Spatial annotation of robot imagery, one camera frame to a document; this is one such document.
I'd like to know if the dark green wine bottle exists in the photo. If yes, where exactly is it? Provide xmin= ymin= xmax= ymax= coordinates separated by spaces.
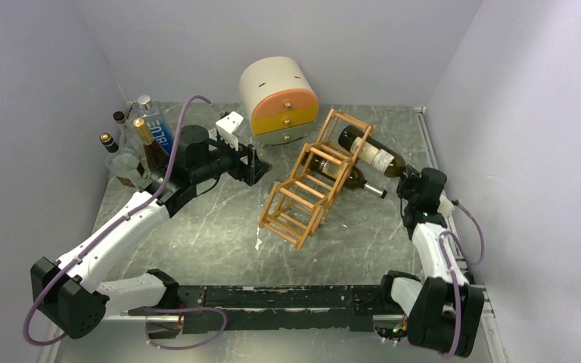
xmin=338 ymin=126 xmax=406 ymax=178

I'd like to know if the green silver-capped wine bottle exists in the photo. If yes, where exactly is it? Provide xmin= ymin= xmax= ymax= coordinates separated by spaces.
xmin=308 ymin=156 xmax=387 ymax=199

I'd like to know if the square clear black-capped bottle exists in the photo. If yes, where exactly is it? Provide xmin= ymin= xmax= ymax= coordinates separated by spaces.
xmin=99 ymin=133 xmax=144 ymax=188

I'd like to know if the wooden wine rack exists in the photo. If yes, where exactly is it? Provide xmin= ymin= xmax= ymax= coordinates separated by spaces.
xmin=258 ymin=109 xmax=375 ymax=249

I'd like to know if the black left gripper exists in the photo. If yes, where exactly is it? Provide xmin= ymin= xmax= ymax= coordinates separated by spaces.
xmin=192 ymin=134 xmax=272 ymax=186

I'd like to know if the round three-drawer storage box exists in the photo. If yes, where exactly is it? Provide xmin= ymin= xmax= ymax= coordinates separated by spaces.
xmin=239 ymin=56 xmax=319 ymax=145

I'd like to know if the dark red gold-capped bottle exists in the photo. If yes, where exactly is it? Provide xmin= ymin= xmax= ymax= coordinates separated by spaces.
xmin=132 ymin=117 xmax=169 ymax=172

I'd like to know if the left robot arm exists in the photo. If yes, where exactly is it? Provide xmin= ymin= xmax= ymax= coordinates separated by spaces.
xmin=25 ymin=125 xmax=272 ymax=339

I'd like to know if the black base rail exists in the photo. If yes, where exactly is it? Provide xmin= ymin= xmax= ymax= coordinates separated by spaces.
xmin=168 ymin=285 xmax=403 ymax=334

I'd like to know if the blue square glass bottle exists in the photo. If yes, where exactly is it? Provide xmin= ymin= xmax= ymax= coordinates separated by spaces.
xmin=136 ymin=95 xmax=174 ymax=154

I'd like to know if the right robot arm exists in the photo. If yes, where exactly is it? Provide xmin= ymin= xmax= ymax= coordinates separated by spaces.
xmin=376 ymin=166 xmax=485 ymax=358

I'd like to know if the round clear glass bottle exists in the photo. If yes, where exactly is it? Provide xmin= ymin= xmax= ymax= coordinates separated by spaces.
xmin=112 ymin=110 xmax=138 ymax=152

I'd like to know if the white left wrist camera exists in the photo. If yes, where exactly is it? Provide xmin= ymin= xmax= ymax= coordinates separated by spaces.
xmin=215 ymin=111 xmax=244 ymax=151

